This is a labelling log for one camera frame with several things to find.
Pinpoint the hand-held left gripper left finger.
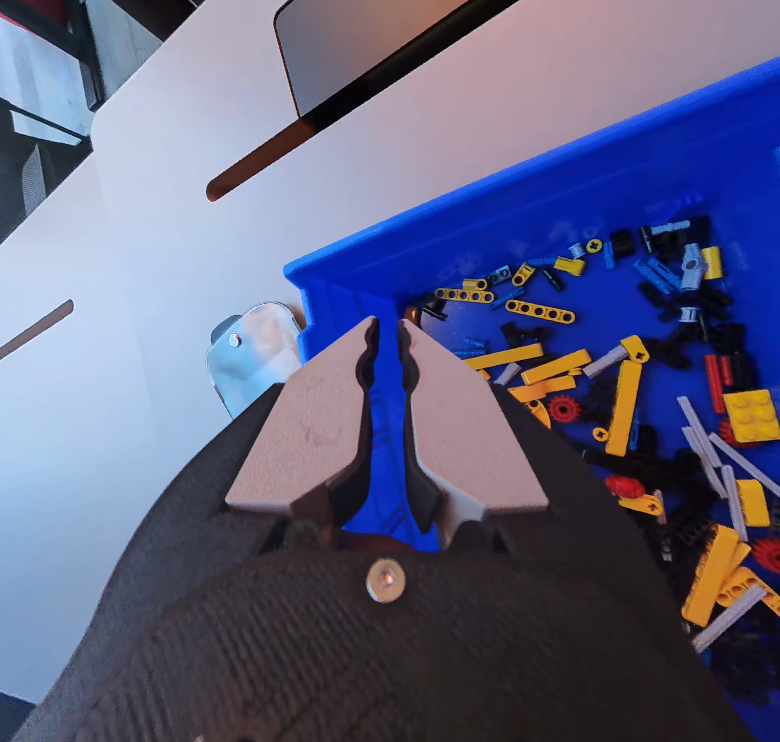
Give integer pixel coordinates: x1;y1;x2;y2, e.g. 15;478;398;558
224;316;380;526

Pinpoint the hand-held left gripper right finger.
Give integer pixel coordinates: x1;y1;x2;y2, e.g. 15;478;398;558
397;318;549;551

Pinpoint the pile of lego pieces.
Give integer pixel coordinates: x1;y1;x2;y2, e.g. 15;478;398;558
402;215;780;706

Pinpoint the blue plastic bin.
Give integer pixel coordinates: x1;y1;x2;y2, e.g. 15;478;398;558
283;56;780;742

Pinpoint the silver metal bracket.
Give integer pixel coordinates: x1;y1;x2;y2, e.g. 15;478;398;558
206;301;303;420

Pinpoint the table cable flap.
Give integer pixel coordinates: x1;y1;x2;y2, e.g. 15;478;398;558
273;0;525;118

